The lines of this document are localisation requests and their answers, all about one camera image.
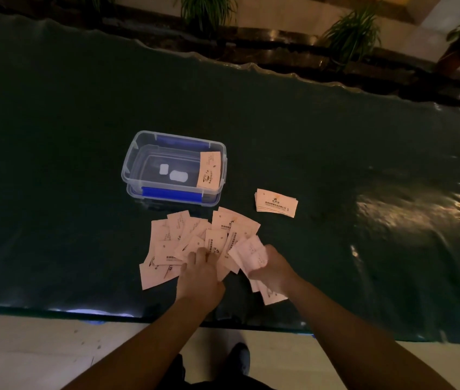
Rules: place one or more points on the person's right hand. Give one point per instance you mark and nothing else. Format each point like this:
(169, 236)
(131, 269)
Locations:
(274, 272)

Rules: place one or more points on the person's left hand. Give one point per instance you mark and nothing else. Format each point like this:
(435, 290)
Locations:
(199, 284)

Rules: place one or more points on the person's left fingers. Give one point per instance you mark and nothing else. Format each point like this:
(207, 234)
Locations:
(201, 255)

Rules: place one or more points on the person's right thumb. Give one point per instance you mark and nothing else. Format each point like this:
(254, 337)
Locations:
(271, 252)

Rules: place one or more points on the fanned bunch of pink cards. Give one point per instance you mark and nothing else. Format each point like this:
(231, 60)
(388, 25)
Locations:
(250, 253)

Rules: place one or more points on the person's right forearm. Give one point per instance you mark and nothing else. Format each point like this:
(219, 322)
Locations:
(356, 341)

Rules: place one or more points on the person's left forearm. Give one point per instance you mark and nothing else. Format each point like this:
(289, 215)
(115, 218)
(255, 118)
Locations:
(148, 349)

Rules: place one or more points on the scattered pile of pink cards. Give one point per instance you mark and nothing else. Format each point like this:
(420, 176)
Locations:
(173, 243)

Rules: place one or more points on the neat stack of pink cards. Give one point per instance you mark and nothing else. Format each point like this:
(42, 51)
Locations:
(275, 203)

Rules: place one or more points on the single pink card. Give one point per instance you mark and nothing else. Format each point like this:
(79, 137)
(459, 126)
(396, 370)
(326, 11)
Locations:
(209, 170)

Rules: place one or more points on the dark green table cover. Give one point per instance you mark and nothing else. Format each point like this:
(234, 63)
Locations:
(335, 166)

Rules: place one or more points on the person's black shoe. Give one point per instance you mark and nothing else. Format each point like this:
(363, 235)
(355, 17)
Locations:
(238, 359)

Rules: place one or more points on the person's dark trousers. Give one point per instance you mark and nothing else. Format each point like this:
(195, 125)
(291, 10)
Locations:
(213, 381)

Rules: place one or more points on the black stone planter ledge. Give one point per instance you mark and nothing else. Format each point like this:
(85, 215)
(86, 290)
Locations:
(295, 52)

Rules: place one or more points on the green leafy plant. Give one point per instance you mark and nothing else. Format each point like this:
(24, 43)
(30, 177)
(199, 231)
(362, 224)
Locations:
(207, 10)
(352, 36)

